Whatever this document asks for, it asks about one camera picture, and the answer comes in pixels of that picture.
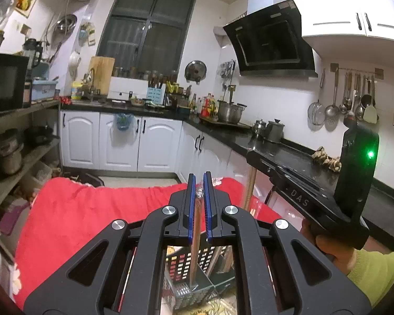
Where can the wall utensil rail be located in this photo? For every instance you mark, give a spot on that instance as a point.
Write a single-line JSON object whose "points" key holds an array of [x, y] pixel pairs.
{"points": [[356, 70]]}

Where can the chopstick pair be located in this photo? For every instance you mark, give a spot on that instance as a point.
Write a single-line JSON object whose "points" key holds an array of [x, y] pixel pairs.
{"points": [[250, 187]]}

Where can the hanging steel basin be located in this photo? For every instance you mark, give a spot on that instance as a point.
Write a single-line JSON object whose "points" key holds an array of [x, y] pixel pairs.
{"points": [[66, 24]]}

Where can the blue knife holder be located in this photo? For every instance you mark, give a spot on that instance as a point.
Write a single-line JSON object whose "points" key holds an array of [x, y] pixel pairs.
{"points": [[156, 95]]}

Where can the metal storage shelf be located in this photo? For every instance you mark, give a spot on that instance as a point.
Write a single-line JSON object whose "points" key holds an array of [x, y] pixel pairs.
{"points": [[23, 111]]}

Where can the black kitchen countertop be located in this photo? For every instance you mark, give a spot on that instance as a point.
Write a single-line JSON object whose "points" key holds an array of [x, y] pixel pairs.
{"points": [[298, 157]]}

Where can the black plastic utensil basket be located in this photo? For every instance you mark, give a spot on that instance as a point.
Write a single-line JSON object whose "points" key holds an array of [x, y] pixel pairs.
{"points": [[184, 265]]}

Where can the metal kitchen faucet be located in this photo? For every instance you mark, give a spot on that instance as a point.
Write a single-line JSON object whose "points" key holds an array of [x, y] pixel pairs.
{"points": [[92, 82]]}

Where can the metal pot on shelf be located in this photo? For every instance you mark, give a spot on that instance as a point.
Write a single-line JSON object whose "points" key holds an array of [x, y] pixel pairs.
{"points": [[8, 152]]}

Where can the pale green spatula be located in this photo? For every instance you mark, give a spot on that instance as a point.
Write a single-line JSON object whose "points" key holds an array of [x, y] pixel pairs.
{"points": [[370, 114]]}

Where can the wall knife rack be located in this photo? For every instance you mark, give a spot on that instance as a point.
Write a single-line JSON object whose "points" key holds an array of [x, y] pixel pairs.
{"points": [[228, 69]]}

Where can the row of glass jars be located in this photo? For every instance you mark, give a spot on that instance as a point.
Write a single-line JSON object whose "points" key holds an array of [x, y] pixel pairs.
{"points": [[144, 74]]}

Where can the yellow container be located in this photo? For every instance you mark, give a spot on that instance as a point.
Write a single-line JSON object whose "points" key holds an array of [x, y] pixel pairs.
{"points": [[76, 91]]}

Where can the metal ladle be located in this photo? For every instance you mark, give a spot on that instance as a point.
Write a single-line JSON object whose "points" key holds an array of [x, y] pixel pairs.
{"points": [[359, 111]]}

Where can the cooking oil bottle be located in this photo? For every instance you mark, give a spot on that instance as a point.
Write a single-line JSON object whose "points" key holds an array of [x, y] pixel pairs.
{"points": [[210, 106]]}

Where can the steel stockpot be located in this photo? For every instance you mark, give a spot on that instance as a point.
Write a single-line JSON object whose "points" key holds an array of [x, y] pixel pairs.
{"points": [[230, 113]]}

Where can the blue plastic box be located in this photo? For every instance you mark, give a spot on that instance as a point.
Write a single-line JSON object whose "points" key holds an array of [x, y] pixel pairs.
{"points": [[43, 89]]}

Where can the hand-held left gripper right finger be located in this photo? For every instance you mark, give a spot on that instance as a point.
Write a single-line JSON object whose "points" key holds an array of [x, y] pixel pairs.
{"points": [[207, 203]]}

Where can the white upper cabinet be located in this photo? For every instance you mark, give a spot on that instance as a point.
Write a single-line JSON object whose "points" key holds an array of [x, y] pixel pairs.
{"points": [[348, 10]]}

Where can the white kitchen base cabinets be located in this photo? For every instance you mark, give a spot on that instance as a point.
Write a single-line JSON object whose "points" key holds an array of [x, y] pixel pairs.
{"points": [[82, 141]]}

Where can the dark framed window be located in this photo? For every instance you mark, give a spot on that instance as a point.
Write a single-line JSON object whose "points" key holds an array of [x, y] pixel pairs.
{"points": [[144, 23]]}

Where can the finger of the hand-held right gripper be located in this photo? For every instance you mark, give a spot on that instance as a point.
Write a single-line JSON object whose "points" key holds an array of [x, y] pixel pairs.
{"points": [[266, 167]]}

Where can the person's right hand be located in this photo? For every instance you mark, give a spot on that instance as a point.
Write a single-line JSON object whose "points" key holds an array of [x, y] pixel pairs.
{"points": [[331, 249]]}

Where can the red floral tablecloth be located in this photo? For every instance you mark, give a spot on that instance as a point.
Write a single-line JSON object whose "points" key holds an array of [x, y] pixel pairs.
{"points": [[85, 210]]}

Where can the heap of ginger roots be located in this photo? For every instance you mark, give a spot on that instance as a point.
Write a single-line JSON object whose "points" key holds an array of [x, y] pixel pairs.
{"points": [[326, 159]]}

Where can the hanging packets on wall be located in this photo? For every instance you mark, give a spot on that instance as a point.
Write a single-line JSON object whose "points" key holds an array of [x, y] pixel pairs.
{"points": [[87, 34]]}

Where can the grey lidded metal jar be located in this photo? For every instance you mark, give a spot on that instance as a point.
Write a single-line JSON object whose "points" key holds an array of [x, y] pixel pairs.
{"points": [[274, 132]]}

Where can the small metal teapot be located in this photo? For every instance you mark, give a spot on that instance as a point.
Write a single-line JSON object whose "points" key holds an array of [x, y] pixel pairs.
{"points": [[258, 128]]}

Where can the black microwave oven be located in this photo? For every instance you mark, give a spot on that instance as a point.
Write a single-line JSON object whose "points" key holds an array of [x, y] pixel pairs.
{"points": [[5, 83]]}

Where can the pile of wooden chopsticks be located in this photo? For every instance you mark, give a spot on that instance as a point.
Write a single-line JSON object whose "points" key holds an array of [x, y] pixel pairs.
{"points": [[225, 259]]}

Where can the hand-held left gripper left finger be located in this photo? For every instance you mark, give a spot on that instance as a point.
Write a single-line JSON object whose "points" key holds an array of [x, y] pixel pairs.
{"points": [[191, 203]]}

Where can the slotted metal skimmer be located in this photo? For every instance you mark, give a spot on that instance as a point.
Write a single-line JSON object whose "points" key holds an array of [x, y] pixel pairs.
{"points": [[331, 111]]}

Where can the black range hood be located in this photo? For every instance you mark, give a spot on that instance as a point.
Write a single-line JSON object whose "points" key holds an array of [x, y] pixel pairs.
{"points": [[269, 39]]}

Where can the black wok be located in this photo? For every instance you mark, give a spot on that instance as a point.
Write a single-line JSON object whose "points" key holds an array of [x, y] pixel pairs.
{"points": [[41, 135]]}

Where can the blue plastic bag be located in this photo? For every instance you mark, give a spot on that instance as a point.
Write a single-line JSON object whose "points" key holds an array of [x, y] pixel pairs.
{"points": [[123, 122]]}

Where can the wooden cutting board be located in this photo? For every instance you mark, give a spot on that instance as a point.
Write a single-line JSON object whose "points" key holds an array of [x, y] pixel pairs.
{"points": [[101, 72]]}

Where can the white hanging jug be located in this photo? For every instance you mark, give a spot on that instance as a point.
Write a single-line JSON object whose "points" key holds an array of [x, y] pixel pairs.
{"points": [[75, 63]]}

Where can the dark blender jug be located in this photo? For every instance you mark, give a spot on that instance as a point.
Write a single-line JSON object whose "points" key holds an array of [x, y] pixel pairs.
{"points": [[32, 52]]}

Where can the dark round pot lid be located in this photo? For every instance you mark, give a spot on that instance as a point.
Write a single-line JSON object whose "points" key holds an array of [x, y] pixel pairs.
{"points": [[195, 71]]}

